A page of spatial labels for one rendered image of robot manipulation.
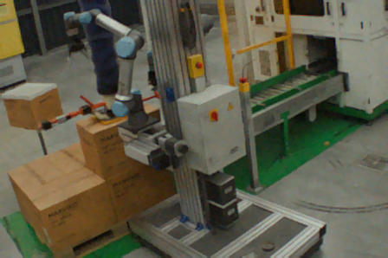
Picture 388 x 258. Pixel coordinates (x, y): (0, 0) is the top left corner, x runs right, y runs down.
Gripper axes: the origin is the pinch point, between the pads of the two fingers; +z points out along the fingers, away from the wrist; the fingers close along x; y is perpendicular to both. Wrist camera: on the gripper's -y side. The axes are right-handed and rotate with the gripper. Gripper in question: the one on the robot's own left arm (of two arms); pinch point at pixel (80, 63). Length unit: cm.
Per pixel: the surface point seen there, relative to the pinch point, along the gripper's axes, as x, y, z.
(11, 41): -170, 757, 48
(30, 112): -8, 177, 69
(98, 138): -9, 17, 63
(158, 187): -50, 14, 124
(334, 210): -137, -104, 152
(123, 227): -9, 16, 144
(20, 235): 63, 93, 152
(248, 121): -128, -22, 85
